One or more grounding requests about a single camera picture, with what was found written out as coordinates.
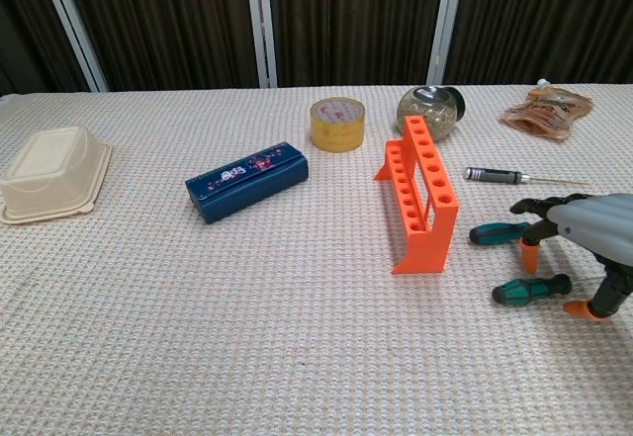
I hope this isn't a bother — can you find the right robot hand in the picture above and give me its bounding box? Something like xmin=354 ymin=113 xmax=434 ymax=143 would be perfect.
xmin=508 ymin=192 xmax=633 ymax=323

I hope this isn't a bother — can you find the green black handle screwdriver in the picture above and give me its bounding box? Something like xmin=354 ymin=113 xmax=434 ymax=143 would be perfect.
xmin=491 ymin=273 xmax=607 ymax=309
xmin=468 ymin=221 xmax=533 ymax=246

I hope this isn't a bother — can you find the black silver precision screwdriver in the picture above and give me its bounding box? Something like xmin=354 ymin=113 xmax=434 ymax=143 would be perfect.
xmin=464 ymin=166 xmax=592 ymax=186

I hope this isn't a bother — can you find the orange screwdriver holder block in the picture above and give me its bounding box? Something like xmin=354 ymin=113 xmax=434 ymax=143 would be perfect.
xmin=373 ymin=115 xmax=461 ymax=277

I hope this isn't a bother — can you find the orange snack pouch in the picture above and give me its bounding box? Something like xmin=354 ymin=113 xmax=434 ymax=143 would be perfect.
xmin=498 ymin=78 xmax=594 ymax=141

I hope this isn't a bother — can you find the glass jar black lid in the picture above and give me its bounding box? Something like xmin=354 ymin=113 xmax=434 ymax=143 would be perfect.
xmin=396 ymin=84 xmax=467 ymax=141

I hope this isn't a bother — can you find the yellow tape roll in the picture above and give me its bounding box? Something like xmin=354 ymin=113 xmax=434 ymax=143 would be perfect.
xmin=310 ymin=96 xmax=367 ymax=153

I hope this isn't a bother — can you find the dark pleated curtain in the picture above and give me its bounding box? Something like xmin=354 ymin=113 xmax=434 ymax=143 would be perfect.
xmin=0 ymin=0 xmax=633 ymax=95

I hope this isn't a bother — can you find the blue pencil case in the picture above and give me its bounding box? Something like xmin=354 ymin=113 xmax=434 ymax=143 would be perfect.
xmin=184 ymin=141 xmax=309 ymax=225

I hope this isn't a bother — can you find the beige woven tablecloth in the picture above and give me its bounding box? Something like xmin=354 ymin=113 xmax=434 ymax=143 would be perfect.
xmin=0 ymin=82 xmax=633 ymax=436

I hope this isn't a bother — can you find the cream plastic food container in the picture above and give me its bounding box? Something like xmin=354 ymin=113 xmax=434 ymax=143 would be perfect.
xmin=0 ymin=126 xmax=114 ymax=225

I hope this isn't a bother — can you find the grey partition frame post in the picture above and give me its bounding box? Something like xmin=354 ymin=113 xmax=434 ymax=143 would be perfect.
xmin=37 ymin=0 xmax=110 ymax=93
xmin=245 ymin=0 xmax=279 ymax=89
xmin=425 ymin=0 xmax=469 ymax=86

